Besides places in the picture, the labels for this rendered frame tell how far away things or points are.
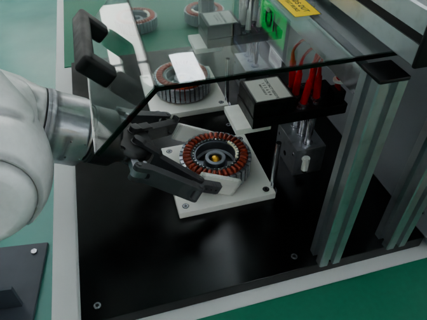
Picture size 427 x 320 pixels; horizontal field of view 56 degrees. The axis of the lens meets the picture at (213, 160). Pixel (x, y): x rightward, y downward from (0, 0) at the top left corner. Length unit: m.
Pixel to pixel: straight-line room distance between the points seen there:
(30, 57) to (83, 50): 2.45
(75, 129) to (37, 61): 2.28
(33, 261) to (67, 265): 0.98
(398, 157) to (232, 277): 0.30
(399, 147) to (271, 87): 0.21
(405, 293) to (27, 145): 0.49
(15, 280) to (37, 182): 1.26
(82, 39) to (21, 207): 0.17
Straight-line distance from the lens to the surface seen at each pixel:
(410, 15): 0.36
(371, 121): 0.39
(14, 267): 1.59
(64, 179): 0.72
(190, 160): 0.61
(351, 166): 0.43
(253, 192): 0.61
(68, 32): 1.20
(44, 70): 2.65
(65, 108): 0.50
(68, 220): 0.66
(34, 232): 1.68
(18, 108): 0.34
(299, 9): 0.45
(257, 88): 0.58
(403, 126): 0.63
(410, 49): 0.36
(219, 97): 0.81
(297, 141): 0.65
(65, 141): 0.50
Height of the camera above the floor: 1.23
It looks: 43 degrees down
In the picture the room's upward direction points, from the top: straight up
